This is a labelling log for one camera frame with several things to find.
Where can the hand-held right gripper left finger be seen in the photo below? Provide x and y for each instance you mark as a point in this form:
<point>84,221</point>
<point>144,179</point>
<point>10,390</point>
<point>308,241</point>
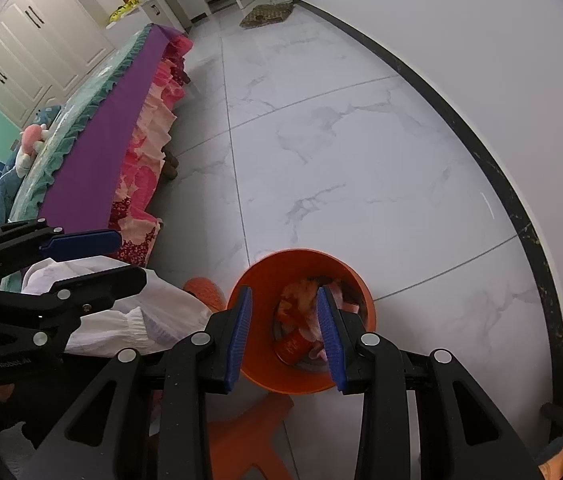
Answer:
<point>239,340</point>

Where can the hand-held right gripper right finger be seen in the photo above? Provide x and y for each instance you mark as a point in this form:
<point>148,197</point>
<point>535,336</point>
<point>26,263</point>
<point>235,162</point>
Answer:
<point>331,340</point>

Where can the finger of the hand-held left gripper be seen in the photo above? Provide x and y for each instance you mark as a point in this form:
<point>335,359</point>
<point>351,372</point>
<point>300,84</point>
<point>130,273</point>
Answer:
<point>106,285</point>
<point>86,245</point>

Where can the red cup with gold inside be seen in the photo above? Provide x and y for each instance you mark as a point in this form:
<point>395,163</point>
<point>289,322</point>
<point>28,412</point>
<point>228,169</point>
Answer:
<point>294,347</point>

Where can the orange bin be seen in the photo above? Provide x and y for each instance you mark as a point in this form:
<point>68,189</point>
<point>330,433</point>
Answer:
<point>261,280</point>

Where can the white elastic bed sheet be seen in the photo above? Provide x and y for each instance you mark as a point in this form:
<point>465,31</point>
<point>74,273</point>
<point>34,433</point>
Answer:
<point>161,310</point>

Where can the orange plastic stool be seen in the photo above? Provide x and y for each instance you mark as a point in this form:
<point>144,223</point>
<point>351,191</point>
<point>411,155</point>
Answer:
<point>241,435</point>

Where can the pink ruffled bed skirt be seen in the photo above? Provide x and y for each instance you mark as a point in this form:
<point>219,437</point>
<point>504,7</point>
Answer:
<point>146,160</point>

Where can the dark bed leg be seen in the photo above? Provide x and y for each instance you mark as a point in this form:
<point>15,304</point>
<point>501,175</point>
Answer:
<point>171,166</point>

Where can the pink and white plush toy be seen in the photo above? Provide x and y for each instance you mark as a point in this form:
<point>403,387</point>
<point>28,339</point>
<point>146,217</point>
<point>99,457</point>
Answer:
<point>31,135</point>

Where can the cream wardrobe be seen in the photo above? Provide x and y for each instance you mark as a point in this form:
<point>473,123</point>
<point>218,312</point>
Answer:
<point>36,45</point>

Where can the yellow toy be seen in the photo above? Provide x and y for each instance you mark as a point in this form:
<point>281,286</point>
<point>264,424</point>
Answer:
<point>124,9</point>

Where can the brown doormat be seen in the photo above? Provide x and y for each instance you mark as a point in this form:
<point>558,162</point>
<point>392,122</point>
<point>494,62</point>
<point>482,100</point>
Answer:
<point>266,15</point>

